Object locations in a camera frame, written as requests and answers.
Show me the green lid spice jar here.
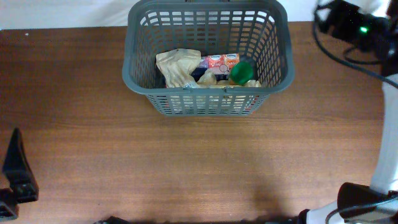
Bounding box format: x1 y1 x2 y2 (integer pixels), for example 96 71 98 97
229 62 254 85

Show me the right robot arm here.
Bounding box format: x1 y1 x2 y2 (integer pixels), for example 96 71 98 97
290 1 397 224

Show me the blue tissue box pack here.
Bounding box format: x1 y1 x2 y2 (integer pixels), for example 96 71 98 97
191 54 240 81

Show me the cream paper pouch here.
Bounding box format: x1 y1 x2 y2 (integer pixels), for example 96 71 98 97
155 49 201 88

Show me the orange pasta package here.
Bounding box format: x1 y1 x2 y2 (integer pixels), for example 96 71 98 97
157 95 262 116

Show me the beige snack bag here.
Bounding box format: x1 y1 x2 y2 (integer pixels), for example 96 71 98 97
197 70 261 88

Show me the grey plastic laundry basket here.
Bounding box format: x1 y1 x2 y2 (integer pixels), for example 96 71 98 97
122 0 294 116

